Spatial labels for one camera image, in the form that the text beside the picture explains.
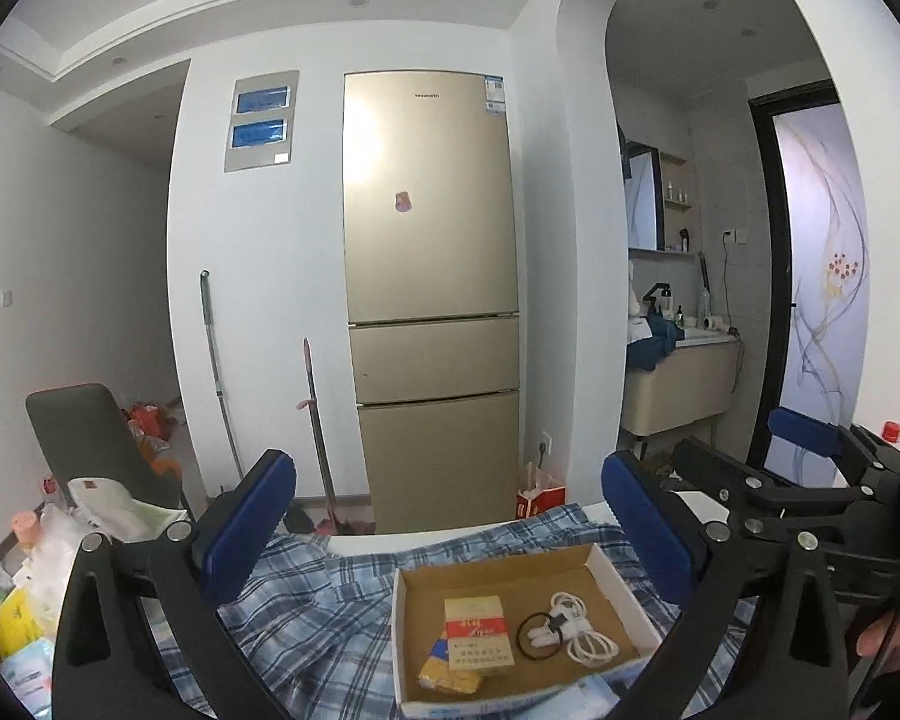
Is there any red soda bottle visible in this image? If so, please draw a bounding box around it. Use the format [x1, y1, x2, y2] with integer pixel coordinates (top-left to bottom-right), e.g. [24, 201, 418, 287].
[881, 421, 900, 444]

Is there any grey wall electrical panel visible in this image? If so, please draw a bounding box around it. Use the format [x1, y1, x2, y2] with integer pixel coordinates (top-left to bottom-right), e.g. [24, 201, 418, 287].
[224, 70, 301, 172]

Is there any red bag on floor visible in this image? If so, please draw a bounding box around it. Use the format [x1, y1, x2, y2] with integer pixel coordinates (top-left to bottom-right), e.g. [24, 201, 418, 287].
[126, 403, 170, 440]

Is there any white cable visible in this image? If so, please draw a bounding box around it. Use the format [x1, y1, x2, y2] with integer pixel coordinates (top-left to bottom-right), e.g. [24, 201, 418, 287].
[547, 588, 621, 667]

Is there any blue wet wipes pack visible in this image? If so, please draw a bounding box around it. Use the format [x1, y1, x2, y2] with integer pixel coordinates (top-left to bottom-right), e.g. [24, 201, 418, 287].
[567, 674, 631, 720]

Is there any white paper bag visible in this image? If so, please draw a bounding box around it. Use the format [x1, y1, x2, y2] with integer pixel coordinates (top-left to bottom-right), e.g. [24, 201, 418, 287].
[68, 478, 190, 543]

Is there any cardboard tray box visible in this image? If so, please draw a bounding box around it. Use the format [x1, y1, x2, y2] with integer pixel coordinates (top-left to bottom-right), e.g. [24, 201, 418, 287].
[391, 544, 662, 718]

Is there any pink white small object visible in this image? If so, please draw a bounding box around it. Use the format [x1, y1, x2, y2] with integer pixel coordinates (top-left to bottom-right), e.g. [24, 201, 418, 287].
[526, 613, 567, 649]

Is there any black hair tie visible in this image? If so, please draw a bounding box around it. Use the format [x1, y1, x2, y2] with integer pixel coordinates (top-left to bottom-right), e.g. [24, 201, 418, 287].
[515, 611, 564, 664]

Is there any blue plaid cloth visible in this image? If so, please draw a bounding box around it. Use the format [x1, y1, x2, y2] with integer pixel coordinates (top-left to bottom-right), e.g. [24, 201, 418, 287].
[140, 502, 760, 720]

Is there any gold blue cigarette pack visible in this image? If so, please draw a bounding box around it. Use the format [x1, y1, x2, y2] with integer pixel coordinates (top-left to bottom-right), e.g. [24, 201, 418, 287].
[418, 634, 482, 695]

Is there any bathroom mirror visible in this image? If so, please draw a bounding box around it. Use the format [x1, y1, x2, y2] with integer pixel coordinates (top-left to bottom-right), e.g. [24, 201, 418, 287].
[624, 142, 665, 252]

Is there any yellow packet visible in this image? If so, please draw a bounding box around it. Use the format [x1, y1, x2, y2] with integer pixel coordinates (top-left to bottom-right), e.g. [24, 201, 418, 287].
[0, 589, 43, 660]

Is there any dark grey chair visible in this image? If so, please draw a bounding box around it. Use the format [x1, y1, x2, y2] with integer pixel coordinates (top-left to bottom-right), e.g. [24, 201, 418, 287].
[25, 383, 191, 512]

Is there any light blue tissue pack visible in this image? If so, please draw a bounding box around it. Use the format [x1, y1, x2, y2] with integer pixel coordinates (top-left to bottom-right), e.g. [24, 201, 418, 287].
[0, 639, 55, 720]

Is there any dark blue towel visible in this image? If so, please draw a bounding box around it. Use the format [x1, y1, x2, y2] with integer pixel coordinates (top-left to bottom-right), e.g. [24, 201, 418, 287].
[626, 314, 685, 372]

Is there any decorated glass door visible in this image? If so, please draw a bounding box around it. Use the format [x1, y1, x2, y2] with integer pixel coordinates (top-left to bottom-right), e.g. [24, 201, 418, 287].
[748, 82, 870, 486]

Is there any right hand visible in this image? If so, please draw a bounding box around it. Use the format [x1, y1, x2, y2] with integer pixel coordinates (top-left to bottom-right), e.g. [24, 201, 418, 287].
[855, 613, 900, 673]

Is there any white plastic bag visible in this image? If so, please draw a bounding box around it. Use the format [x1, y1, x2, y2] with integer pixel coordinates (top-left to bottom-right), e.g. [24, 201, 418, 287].
[14, 504, 91, 639]

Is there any white red cigarette pack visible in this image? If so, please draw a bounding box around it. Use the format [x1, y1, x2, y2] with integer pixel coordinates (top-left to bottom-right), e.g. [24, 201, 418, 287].
[443, 595, 515, 673]

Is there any beige bathroom vanity cabinet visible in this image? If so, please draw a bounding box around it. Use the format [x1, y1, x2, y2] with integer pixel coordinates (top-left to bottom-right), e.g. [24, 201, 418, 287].
[621, 332, 740, 437]

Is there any gold three-door refrigerator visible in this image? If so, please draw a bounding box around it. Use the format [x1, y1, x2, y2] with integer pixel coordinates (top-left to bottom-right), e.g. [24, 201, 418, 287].
[343, 70, 520, 533]

